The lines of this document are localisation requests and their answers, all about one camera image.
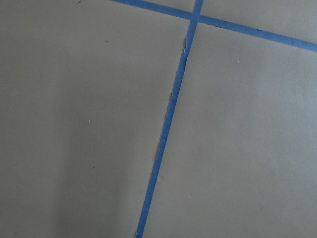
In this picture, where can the long blue tape strip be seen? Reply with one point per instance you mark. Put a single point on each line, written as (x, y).
(168, 118)

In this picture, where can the crossing blue tape strip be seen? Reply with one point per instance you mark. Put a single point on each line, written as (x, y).
(222, 24)

